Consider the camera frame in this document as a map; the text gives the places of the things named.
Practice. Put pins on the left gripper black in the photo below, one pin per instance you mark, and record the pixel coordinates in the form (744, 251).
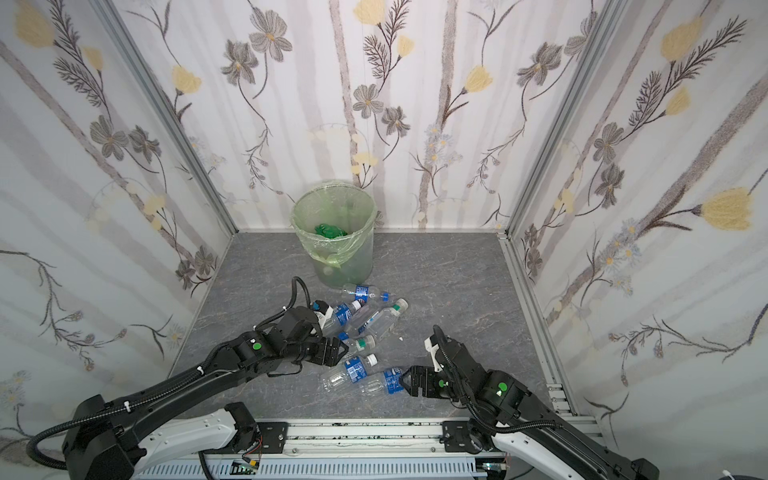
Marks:
(327, 351)

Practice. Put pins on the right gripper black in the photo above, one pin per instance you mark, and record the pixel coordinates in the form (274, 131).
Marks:
(424, 381)

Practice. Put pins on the clear bottle blue label bottom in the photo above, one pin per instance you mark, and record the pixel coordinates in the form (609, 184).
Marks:
(384, 382)

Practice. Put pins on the clear bottle white cap green band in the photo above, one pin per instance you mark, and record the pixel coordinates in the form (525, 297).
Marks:
(361, 346)

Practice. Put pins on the clear bottle green ring grey cap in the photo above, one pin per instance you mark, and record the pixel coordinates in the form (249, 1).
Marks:
(380, 322)

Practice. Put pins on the green bottle yellow cap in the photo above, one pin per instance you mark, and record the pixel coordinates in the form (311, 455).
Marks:
(330, 231)

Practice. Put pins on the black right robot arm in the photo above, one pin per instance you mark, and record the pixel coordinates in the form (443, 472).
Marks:
(505, 416)

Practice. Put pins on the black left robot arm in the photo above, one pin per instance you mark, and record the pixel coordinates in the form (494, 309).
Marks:
(108, 439)

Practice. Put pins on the mesh waste bin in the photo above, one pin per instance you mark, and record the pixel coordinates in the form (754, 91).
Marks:
(355, 271)

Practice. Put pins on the green plastic bin liner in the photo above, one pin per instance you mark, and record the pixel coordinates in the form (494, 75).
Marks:
(335, 203)

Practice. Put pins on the clear bottle blue label white cap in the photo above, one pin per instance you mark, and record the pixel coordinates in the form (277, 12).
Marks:
(340, 317)

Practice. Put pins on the clear bottle blue cap long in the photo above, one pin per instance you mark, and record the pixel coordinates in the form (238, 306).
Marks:
(355, 325)

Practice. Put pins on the clear bottle blue cap pepsi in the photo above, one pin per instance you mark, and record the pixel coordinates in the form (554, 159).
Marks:
(366, 293)

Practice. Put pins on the left corner aluminium profile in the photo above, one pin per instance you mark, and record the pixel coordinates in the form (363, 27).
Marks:
(118, 33)

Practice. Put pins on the corner aluminium profile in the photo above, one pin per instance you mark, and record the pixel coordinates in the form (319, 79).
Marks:
(596, 45)
(118, 33)

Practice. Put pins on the right corner aluminium profile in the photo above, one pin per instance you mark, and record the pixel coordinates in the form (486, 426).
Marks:
(596, 45)

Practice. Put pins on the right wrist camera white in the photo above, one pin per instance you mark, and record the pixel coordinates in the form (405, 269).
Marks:
(434, 350)

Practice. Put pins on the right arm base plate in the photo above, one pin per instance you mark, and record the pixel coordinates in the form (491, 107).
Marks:
(465, 436)

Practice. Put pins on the aluminium mounting rail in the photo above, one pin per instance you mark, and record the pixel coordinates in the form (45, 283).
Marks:
(217, 433)

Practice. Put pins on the white slotted cable duct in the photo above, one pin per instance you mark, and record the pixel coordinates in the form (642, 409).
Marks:
(352, 468)

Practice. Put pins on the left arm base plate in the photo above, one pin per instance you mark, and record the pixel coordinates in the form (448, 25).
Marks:
(269, 437)

